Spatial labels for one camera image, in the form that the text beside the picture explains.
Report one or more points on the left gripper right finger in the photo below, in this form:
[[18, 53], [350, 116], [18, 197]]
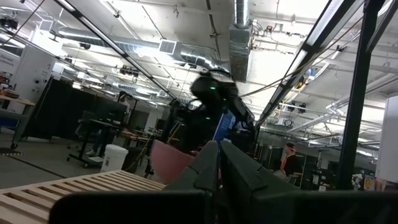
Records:
[[248, 199]]

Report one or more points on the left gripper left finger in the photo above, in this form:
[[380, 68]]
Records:
[[186, 205]]

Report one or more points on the pink plastic bowl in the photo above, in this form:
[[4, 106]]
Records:
[[168, 161]]

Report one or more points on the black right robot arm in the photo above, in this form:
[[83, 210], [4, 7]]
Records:
[[211, 99]]

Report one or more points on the wooden slatted shelf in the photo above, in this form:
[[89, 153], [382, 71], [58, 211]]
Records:
[[77, 186]]

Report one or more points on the person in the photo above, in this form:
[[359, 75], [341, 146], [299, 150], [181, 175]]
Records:
[[290, 163], [124, 104]]

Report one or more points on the blue panel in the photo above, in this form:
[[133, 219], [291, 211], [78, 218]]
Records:
[[224, 126]]

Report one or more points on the white plastic bucket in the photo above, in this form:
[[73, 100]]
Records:
[[113, 158]]

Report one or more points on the black desk with monitors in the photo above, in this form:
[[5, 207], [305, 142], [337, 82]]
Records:
[[102, 124]]

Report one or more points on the white cabinet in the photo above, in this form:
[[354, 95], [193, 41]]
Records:
[[34, 71], [388, 140]]

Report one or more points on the black overhead light beam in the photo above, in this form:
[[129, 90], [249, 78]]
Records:
[[102, 40], [306, 53]]

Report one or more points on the black partition curtain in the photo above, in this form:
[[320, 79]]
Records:
[[59, 109]]

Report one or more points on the wooden top work table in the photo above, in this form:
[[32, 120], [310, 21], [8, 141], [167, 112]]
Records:
[[15, 107]]

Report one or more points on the black frame post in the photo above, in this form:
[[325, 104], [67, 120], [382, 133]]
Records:
[[357, 109]]

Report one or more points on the rectangular silver ventilation duct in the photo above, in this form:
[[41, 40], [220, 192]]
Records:
[[240, 53]]

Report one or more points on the round silver ventilation duct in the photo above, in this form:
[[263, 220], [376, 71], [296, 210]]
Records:
[[130, 43]]

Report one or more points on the black frame brace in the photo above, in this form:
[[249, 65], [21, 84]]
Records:
[[384, 21]]

